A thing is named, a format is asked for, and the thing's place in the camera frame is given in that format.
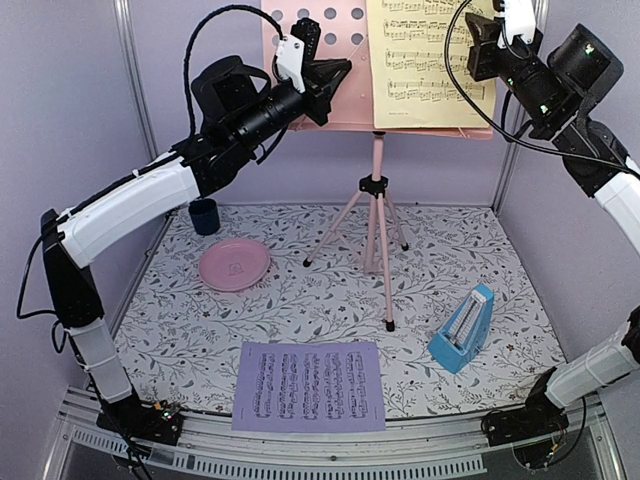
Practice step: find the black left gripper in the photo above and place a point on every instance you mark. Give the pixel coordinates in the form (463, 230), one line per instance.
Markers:
(330, 73)

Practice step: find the aluminium front rail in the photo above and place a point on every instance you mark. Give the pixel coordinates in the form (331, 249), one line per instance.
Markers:
(447, 447)

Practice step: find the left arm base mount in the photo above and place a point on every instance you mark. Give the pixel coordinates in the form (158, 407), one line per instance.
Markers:
(132, 419)

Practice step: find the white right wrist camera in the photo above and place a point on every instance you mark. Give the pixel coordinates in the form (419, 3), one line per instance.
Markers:
(518, 21)

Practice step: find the yellow sheet music page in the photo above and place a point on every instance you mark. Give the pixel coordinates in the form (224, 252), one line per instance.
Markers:
(410, 60)

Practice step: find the left aluminium frame post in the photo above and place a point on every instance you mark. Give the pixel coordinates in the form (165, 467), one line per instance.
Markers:
(126, 36)

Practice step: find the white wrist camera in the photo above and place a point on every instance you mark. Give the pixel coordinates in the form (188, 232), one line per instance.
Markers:
(294, 50)
(518, 21)

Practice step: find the blue metronome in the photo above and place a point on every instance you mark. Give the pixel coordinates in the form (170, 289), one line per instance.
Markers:
(464, 334)

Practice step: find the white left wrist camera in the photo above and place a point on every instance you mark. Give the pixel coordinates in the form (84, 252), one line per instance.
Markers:
(294, 50)

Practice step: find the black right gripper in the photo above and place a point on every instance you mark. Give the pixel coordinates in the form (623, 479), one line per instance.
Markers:
(483, 31)

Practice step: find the dark blue cup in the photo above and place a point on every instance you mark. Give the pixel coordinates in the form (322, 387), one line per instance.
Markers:
(204, 216)

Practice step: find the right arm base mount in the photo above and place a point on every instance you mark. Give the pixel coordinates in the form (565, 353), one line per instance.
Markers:
(522, 424)

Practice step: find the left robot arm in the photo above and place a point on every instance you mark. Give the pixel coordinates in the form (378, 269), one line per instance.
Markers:
(237, 119)

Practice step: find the pink music stand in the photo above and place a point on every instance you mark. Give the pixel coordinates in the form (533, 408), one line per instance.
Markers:
(344, 33)

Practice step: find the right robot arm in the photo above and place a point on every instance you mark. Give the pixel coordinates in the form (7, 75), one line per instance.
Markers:
(558, 94)

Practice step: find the floral table mat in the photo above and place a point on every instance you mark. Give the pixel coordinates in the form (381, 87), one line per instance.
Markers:
(179, 340)

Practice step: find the purple sheet music page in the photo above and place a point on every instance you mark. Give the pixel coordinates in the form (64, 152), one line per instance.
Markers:
(328, 388)

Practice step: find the pink round plate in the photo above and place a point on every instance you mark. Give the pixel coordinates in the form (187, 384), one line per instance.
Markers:
(234, 265)

